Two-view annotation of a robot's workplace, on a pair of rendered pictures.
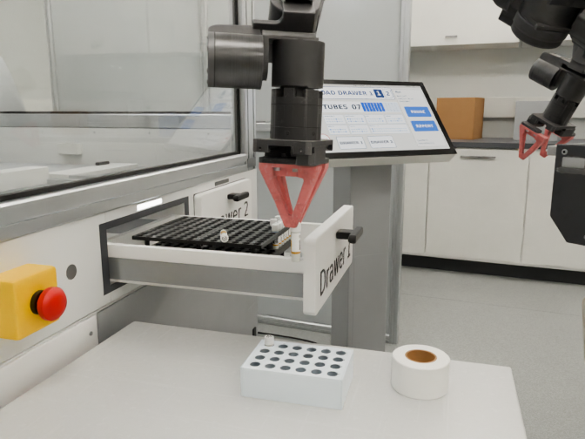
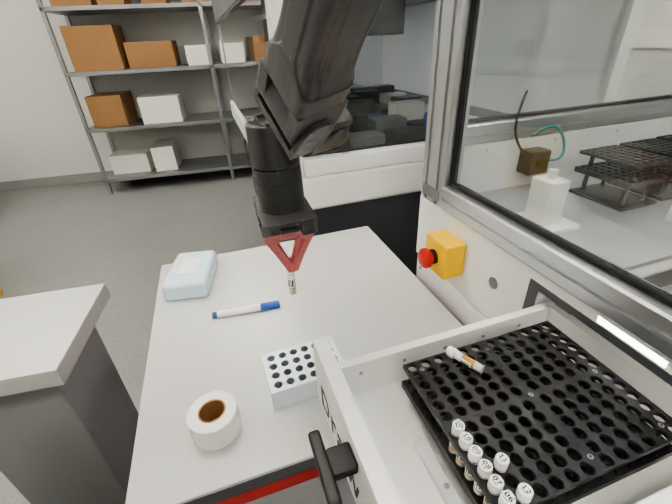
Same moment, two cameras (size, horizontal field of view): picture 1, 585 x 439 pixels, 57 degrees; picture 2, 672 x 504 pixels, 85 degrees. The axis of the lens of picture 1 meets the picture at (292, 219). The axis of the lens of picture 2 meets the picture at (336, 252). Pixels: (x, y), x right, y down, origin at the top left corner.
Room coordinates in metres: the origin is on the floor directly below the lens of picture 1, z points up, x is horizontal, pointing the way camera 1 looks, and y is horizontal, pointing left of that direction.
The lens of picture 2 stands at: (1.01, -0.19, 1.25)
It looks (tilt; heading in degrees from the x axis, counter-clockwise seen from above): 30 degrees down; 147
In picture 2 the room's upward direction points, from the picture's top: 3 degrees counter-clockwise
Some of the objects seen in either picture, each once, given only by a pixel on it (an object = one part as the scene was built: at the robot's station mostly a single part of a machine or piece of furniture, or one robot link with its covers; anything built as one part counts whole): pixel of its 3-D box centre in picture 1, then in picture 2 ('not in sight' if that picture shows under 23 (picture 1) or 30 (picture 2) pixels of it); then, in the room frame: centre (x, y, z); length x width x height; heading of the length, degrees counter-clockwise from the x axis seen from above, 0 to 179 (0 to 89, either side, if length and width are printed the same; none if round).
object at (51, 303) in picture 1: (48, 303); (427, 257); (0.61, 0.29, 0.88); 0.04 x 0.03 x 0.04; 164
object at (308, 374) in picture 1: (299, 372); (304, 370); (0.62, -0.01, 0.78); 0.12 x 0.08 x 0.04; 75
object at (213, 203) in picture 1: (225, 209); not in sight; (1.24, 0.15, 0.87); 0.29 x 0.02 x 0.11; 164
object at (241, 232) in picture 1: (218, 246); (524, 412); (0.90, 0.13, 0.87); 0.22 x 0.18 x 0.06; 74
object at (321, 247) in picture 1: (332, 252); (362, 471); (0.85, -0.06, 0.87); 0.29 x 0.02 x 0.11; 164
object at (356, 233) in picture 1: (348, 234); (336, 462); (0.84, -0.09, 0.91); 0.07 x 0.04 x 0.01; 164
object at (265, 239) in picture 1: (273, 234); (450, 425); (0.87, 0.03, 0.90); 0.18 x 0.02 x 0.01; 164
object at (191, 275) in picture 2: not in sight; (191, 273); (0.21, -0.07, 0.78); 0.15 x 0.10 x 0.04; 152
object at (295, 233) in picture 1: (295, 241); (291, 280); (0.61, 0.00, 0.95); 0.01 x 0.01 x 0.05
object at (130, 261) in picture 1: (213, 249); (530, 413); (0.91, 0.14, 0.86); 0.40 x 0.26 x 0.06; 74
